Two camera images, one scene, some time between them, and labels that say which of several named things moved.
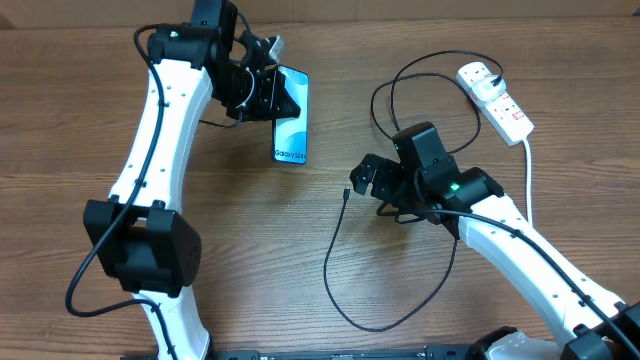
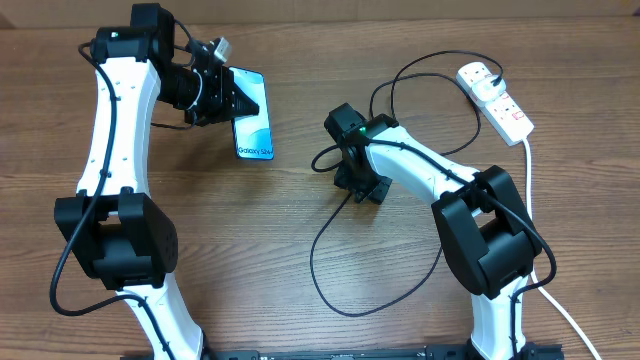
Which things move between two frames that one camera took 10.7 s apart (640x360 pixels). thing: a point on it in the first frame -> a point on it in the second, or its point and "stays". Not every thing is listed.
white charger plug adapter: x=484 y=90 stays
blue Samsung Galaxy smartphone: x=290 y=136 -> x=254 y=132
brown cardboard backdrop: x=137 y=14 stays
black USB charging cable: x=390 y=133 -> x=324 y=229
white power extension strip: x=501 y=113 stays
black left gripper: x=274 y=96 -> x=220 y=108
